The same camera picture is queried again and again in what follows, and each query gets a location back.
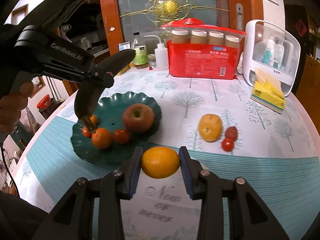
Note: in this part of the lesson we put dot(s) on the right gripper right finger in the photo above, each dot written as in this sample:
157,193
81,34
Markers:
249,216

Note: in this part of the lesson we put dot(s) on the red paper cup package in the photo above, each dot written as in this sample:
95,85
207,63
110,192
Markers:
200,50

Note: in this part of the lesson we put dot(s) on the tomato near apple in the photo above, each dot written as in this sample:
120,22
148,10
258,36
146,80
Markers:
121,136

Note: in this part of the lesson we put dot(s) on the yellow tissue pack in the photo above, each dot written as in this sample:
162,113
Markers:
267,91

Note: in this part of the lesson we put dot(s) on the dark overripe banana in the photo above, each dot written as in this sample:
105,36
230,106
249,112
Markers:
101,76

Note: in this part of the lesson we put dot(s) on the red lidded bin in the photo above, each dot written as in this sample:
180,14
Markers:
44,103

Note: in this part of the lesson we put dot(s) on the white blue small box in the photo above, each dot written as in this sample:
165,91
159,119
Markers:
124,45

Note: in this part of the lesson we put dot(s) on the large orange tangerine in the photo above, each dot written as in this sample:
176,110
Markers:
102,138

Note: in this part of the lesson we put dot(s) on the large yellow orange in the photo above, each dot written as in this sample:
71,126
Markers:
210,127

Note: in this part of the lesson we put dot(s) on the small yellow orange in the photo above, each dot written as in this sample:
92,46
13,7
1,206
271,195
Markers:
160,162

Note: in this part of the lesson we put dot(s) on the red apple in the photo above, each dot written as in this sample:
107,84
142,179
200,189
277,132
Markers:
138,118

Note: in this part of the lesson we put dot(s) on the glass bottle green label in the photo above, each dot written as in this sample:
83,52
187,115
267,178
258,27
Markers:
141,57

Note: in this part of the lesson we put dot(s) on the small cherry tomato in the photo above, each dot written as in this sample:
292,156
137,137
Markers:
227,145

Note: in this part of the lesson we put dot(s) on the white cosmetics storage box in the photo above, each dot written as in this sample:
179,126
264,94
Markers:
273,50

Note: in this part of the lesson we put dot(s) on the left hand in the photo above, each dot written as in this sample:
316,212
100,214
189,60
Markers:
11,107

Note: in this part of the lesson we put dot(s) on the small glass jar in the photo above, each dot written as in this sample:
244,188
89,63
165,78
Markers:
152,60

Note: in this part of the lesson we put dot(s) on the wrinkled red fruit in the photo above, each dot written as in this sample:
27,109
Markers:
231,133

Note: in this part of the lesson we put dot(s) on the cherry tomato left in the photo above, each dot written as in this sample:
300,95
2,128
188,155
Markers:
86,133

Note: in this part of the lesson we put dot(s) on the glass door gold ornament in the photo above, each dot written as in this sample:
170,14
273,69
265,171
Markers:
122,18

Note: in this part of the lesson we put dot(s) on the white squeeze bottle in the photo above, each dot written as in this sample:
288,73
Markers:
161,54

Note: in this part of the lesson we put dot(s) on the dark green wavy plate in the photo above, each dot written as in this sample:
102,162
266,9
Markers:
110,111

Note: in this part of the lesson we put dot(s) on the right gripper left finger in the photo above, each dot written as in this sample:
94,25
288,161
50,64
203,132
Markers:
72,216

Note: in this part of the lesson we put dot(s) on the tangerine with stem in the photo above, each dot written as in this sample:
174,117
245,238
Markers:
95,120

